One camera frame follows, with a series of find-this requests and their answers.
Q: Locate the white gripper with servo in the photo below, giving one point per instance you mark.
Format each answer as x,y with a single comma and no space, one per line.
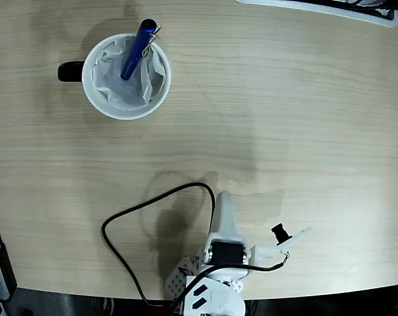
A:
227,253

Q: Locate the blue pen with metal clip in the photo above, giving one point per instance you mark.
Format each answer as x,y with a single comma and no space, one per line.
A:
136,49

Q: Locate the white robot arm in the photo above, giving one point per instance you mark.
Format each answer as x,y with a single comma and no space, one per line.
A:
218,296

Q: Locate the crumpled white paper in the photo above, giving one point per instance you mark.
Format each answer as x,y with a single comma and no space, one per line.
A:
120,92

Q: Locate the white flat tray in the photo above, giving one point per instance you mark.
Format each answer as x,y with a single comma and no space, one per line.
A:
388,20

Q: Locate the wrist camera on white mount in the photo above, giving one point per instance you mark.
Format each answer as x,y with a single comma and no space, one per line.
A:
279,232

